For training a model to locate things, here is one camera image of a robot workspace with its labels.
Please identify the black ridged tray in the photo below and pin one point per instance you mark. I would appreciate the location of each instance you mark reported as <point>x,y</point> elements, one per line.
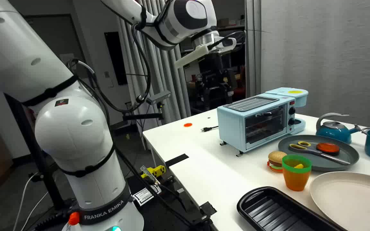
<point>275,212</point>

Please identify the teal kettle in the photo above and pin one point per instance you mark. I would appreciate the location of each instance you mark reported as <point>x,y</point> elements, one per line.
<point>334,130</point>

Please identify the yellow toy fry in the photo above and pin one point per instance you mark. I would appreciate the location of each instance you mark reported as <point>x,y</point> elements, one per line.
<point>298,165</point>

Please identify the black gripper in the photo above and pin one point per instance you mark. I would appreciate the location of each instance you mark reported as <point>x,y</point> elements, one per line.
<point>212,68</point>

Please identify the black tape strip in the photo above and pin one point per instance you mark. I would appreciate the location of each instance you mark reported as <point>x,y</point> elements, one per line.
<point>176,159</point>

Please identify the orange plush toy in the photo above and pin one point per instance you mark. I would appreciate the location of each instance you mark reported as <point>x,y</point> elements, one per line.
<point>296,180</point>

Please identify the white bottle with orange cap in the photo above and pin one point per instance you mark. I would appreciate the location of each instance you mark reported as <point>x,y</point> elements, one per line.
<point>73,222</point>

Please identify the metal storage shelf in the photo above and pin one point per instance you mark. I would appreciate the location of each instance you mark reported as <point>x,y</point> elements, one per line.
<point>202,96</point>

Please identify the small orange disc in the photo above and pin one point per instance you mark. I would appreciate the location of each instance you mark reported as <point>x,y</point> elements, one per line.
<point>188,124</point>

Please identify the light blue toaster oven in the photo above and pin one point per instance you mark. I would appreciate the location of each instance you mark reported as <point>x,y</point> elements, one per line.
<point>253,123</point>

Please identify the red round toy slice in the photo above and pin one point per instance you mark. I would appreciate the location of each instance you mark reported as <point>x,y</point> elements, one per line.
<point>328,148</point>

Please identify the black stand bar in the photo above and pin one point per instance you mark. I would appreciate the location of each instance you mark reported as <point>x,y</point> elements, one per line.
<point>141,115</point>

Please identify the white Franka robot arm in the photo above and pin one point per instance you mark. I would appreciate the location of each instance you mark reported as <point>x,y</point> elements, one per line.
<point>77,128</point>

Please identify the large beige plate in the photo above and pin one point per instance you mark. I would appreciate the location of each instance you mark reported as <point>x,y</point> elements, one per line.
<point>356,200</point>

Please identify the grey round plate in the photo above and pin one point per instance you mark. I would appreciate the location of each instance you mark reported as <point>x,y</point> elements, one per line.
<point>347,154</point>

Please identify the grey camera on stand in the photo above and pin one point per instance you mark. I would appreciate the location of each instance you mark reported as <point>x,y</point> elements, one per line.
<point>157,97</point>

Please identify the yellow table clamp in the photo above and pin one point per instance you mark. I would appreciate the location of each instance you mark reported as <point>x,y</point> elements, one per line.
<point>154,171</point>

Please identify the toy hamburger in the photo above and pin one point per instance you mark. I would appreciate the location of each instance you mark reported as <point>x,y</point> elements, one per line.
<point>276,159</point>

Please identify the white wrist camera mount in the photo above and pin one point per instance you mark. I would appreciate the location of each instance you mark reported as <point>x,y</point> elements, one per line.
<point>193,54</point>

